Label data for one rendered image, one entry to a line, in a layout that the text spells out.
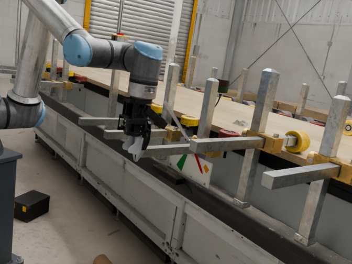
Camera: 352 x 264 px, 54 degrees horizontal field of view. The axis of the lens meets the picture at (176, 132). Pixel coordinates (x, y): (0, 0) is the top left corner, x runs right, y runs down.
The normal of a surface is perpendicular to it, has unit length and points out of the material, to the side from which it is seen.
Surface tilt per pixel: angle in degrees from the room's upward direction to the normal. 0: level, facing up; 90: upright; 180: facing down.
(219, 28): 90
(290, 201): 90
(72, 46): 92
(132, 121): 90
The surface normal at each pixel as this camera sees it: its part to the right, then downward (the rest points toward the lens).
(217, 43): 0.54, 0.27
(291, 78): -0.83, 0.00
